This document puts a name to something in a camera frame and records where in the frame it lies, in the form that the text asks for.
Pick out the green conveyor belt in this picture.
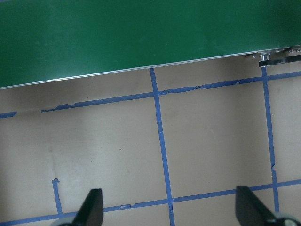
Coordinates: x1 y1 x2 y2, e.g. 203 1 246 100
0 0 301 89

